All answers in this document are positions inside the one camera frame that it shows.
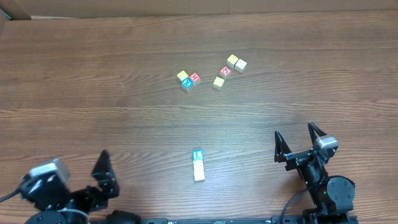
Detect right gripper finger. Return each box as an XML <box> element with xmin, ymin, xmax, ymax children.
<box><xmin>274</xmin><ymin>131</ymin><xmax>292</xmax><ymax>163</ymax></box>
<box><xmin>308</xmin><ymin>121</ymin><xmax>326</xmax><ymax>145</ymax></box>

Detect blue L block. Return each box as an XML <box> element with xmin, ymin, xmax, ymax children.
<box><xmin>193</xmin><ymin>150</ymin><xmax>203</xmax><ymax>161</ymax></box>

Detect plain wood block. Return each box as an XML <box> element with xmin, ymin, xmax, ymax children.
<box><xmin>193</xmin><ymin>160</ymin><xmax>204</xmax><ymax>172</ymax></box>
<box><xmin>234</xmin><ymin>58</ymin><xmax>248</xmax><ymax>73</ymax></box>

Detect wood block red bone face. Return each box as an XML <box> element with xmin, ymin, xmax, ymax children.
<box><xmin>193</xmin><ymin>170</ymin><xmax>205</xmax><ymax>182</ymax></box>

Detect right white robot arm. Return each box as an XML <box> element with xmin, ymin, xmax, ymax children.
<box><xmin>272</xmin><ymin>121</ymin><xmax>358</xmax><ymax>223</ymax></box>

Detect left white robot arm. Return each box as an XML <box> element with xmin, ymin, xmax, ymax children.
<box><xmin>18</xmin><ymin>150</ymin><xmax>141</xmax><ymax>224</ymax></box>

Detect yellow C block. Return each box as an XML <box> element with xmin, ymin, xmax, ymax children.
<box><xmin>213</xmin><ymin>77</ymin><xmax>224</xmax><ymax>90</ymax></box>

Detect red O block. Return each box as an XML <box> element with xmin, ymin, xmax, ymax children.
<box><xmin>219</xmin><ymin>66</ymin><xmax>232</xmax><ymax>80</ymax></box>

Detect yellow block top right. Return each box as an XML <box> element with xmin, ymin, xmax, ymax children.
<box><xmin>227</xmin><ymin>54</ymin><xmax>239</xmax><ymax>68</ymax></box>

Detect red M block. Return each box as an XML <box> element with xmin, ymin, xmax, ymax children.
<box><xmin>189</xmin><ymin>72</ymin><xmax>201</xmax><ymax>86</ymax></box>

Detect blue X block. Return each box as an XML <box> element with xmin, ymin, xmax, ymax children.
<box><xmin>181</xmin><ymin>78</ymin><xmax>193</xmax><ymax>91</ymax></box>

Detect yellow block left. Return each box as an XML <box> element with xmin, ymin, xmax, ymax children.
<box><xmin>177</xmin><ymin>70</ymin><xmax>188</xmax><ymax>82</ymax></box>

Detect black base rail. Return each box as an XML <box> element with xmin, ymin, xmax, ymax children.
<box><xmin>141</xmin><ymin>215</ymin><xmax>359</xmax><ymax>224</ymax></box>

